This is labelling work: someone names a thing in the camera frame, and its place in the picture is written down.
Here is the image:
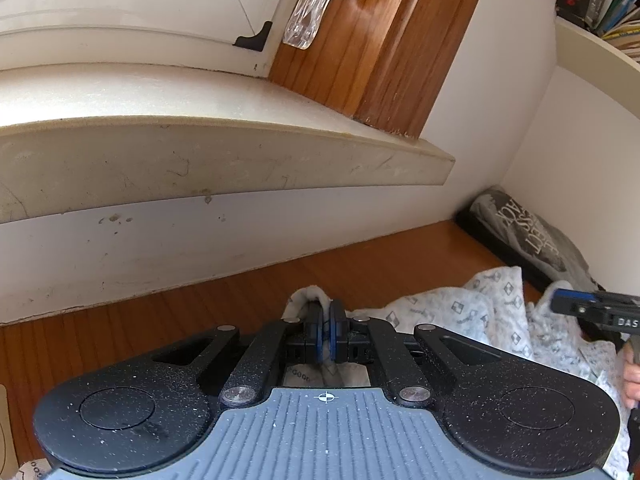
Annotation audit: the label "white framed window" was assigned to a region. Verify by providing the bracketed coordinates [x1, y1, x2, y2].
[0, 0, 321, 79]

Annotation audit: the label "wooden window frame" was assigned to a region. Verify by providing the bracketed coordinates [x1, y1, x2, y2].
[270, 0, 496, 139]

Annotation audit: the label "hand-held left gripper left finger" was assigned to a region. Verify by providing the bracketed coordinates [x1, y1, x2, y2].
[150, 301, 329, 408]

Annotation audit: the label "black folded clothes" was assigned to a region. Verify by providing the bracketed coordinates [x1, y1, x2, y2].
[455, 210, 556, 293]

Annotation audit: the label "white checker-print garment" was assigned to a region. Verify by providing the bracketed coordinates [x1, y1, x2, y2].
[282, 265, 632, 480]

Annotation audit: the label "cream wall shelf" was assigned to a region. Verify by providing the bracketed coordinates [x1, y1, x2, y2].
[552, 15, 640, 126]

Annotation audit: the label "cream stone window sill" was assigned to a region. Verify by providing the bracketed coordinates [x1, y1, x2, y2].
[0, 62, 456, 226]

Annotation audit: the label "black window corner bracket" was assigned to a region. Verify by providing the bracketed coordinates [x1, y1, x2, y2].
[233, 21, 274, 54]

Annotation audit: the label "beige flat board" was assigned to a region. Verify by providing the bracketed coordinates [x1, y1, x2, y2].
[0, 385, 19, 466]

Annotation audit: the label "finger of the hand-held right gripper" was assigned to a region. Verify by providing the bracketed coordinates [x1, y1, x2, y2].
[550, 287, 608, 317]

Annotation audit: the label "person's right hand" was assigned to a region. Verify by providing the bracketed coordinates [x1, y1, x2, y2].
[622, 349, 640, 416]

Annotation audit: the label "grey printed t-shirt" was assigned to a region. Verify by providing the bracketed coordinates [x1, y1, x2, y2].
[470, 187, 606, 291]

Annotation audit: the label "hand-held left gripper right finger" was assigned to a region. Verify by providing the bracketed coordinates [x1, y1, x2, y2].
[330, 300, 503, 407]

